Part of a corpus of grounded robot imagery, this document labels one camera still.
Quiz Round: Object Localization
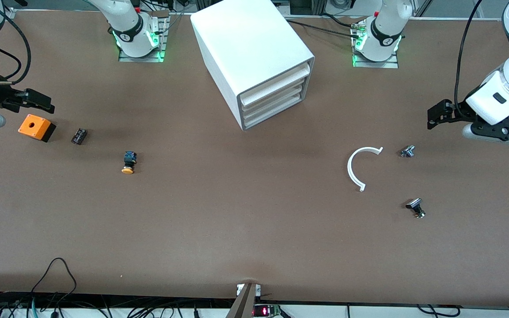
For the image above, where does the yellow push button switch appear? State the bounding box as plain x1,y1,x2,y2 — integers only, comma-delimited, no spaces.
121,151,137,174

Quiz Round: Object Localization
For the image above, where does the small device red display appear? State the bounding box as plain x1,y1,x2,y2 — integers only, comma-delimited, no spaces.
253,304,282,318

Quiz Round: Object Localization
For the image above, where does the thin black looped cable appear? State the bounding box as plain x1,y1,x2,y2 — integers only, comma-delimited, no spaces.
30,257,77,305

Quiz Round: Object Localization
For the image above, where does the white drawer cabinet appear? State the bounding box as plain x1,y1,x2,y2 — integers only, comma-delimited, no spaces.
190,0,315,131

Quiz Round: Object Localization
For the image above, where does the aluminium arm base plate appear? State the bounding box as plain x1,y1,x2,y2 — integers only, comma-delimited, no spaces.
118,11,169,63
352,22,399,69

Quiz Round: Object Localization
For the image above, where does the black cable behind cabinet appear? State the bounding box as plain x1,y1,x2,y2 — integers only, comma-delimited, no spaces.
286,18,365,40

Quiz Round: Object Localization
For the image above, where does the white curved plastic piece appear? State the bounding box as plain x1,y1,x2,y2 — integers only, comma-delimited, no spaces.
347,146,384,192

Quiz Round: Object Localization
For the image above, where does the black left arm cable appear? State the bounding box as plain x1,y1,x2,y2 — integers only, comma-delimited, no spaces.
453,0,485,111

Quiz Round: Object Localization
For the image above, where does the orange button enclosure box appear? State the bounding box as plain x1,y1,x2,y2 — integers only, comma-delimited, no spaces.
18,114,57,143

